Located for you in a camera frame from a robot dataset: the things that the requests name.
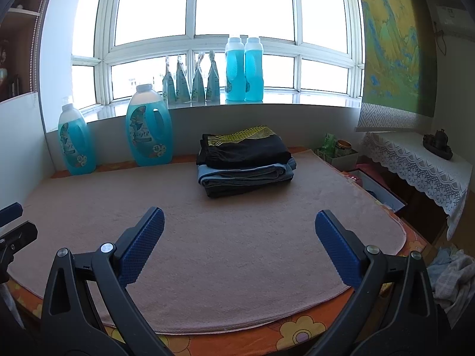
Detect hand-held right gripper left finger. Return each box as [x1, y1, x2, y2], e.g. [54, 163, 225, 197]
[42, 207, 175, 356]

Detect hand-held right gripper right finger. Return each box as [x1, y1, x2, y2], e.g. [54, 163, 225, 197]
[304, 209, 440, 356]

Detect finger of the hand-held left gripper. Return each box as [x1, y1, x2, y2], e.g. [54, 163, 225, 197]
[0, 221, 38, 265]
[0, 202, 24, 228]

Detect black pants yellow striped waistband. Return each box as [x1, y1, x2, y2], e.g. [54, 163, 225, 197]
[196, 125, 293, 170]

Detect folded dark grey pants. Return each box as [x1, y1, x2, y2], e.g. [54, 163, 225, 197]
[204, 178, 287, 199]

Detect red and white open box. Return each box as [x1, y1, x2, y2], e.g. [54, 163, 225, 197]
[343, 169, 408, 214]

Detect pink mat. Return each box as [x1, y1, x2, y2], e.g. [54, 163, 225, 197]
[7, 147, 407, 336]

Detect white cardboard box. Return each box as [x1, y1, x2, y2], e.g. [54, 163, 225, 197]
[315, 147, 360, 172]

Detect blue laundry detergent bottle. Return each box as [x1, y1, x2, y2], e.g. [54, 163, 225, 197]
[125, 83, 173, 167]
[57, 103, 98, 175]
[225, 37, 246, 101]
[244, 37, 265, 102]

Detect white lace tablecloth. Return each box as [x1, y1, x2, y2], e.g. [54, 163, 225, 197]
[362, 131, 474, 240]

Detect folded light blue jeans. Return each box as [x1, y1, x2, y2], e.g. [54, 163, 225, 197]
[197, 157, 297, 189]

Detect pile of crumpled clothes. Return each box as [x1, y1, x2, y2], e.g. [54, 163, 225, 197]
[427, 245, 475, 328]

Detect dark teapot ornament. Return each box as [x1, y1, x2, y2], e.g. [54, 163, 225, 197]
[422, 128, 454, 161]

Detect wooden shelf cabinet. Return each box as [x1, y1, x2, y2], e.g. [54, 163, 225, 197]
[0, 0, 50, 103]

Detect white air conditioner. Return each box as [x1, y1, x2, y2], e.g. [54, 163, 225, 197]
[434, 5, 473, 38]

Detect landscape wall scroll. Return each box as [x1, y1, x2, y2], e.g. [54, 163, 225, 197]
[354, 0, 437, 133]

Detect white window frame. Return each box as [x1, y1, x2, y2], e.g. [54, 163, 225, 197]
[70, 0, 366, 107]

